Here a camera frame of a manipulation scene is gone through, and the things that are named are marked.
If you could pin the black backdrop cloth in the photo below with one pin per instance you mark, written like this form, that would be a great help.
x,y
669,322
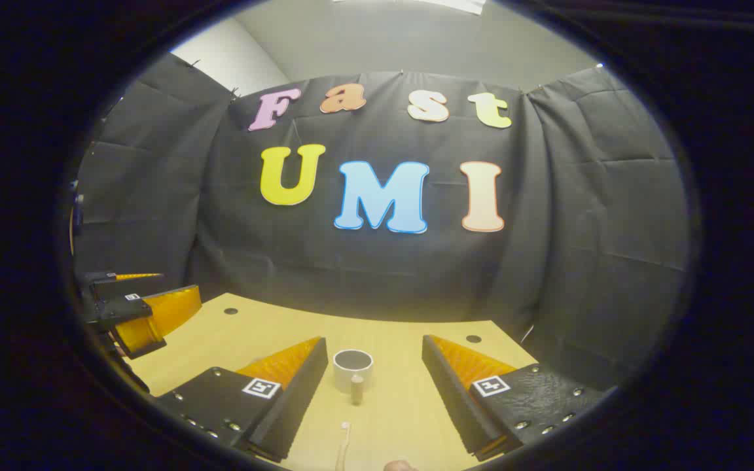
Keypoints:
x,y
383,275

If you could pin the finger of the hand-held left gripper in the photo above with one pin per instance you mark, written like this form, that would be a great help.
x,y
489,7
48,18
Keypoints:
x,y
154,314
112,278

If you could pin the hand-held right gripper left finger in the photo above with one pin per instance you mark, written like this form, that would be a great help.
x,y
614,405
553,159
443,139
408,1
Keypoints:
x,y
298,399

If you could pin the light wooden desktop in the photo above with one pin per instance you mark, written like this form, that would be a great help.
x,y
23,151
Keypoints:
x,y
390,405

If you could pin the white ceiling light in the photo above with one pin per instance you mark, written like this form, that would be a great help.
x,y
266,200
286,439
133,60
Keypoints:
x,y
442,4

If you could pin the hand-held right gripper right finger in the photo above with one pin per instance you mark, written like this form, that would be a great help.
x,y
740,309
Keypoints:
x,y
448,398

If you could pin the beige toothbrush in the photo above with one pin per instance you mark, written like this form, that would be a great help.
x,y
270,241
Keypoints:
x,y
343,448

